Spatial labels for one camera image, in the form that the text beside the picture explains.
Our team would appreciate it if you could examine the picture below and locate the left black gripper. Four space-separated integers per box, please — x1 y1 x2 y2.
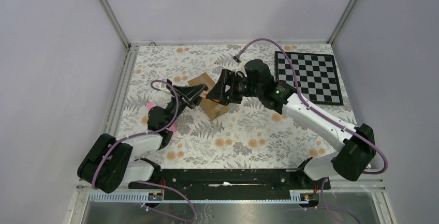
164 84 208 128

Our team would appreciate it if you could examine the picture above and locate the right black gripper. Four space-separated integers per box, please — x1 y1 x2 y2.
206 69 262 104

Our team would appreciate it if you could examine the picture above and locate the brown cardboard express box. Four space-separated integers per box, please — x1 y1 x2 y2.
188 73 228 121

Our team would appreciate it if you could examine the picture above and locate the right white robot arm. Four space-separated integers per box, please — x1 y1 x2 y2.
206 59 376 189

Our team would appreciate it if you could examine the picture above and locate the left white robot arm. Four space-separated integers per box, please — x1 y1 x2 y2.
77 80 208 193

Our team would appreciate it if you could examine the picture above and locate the pink plastic bag package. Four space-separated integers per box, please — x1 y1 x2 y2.
147 103 177 133

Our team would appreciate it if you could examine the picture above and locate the floral patterned table mat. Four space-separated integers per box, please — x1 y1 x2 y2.
116 44 333 169

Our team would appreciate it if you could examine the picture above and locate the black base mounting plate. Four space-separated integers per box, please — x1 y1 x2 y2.
123 169 331 199

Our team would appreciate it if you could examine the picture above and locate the black white chessboard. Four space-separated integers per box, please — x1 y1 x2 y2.
274 51 344 106

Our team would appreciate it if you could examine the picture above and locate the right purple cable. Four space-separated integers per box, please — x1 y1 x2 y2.
233 38 389 224

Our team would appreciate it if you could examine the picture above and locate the grey slotted cable duct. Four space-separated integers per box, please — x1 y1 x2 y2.
89 190 309 204

